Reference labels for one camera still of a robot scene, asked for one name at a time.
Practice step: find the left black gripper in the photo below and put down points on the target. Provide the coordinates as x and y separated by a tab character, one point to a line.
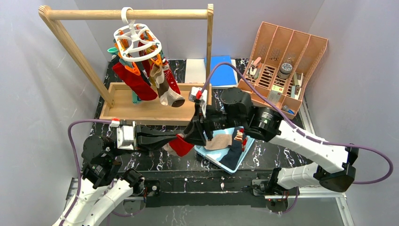
138	137

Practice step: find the white board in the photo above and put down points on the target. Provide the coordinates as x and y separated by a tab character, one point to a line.
195	71

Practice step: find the light blue plastic basket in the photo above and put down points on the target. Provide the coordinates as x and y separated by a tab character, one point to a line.
216	155

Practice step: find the pink desk file organizer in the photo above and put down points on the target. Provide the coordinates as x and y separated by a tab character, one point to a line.
276	45

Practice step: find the grey round tin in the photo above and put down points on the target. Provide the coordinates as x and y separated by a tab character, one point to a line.
285	70

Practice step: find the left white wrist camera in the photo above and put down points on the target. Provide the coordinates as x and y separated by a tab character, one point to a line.
126	134

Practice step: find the wooden clothes rack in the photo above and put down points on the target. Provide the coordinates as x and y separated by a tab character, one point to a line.
117	100

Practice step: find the white sock hanger with clips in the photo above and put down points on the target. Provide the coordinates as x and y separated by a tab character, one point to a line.
136	43

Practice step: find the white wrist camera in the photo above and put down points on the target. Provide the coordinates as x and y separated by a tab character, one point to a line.
126	134
199	96

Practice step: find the blue folder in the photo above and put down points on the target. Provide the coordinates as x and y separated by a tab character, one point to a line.
224	77

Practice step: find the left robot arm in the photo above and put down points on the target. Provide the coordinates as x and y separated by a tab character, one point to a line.
101	187

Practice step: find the red santa hanging sock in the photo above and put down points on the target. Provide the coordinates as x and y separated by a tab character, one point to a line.
169	76

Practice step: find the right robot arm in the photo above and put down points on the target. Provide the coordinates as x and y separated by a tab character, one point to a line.
331	166

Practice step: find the teal hanging sock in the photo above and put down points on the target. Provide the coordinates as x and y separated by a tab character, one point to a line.
135	99

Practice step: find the white small box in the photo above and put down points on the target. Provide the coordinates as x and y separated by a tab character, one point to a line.
276	95

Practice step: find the navy sock in basket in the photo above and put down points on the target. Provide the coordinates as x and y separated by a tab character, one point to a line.
237	147

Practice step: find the long red hanging sock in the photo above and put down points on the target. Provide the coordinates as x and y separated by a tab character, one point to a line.
135	82

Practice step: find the brown striped sock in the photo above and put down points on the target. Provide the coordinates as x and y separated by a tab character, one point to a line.
166	95

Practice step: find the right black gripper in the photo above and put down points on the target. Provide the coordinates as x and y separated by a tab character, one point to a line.
203	125

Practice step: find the metal base rail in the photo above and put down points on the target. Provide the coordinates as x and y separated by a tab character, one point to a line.
216	188

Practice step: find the stapler in organizer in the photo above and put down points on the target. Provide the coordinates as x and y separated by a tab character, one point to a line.
254	68

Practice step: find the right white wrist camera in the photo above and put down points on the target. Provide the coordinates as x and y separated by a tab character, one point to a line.
199	96

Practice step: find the beige sock in basket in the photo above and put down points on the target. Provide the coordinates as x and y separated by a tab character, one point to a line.
219	141

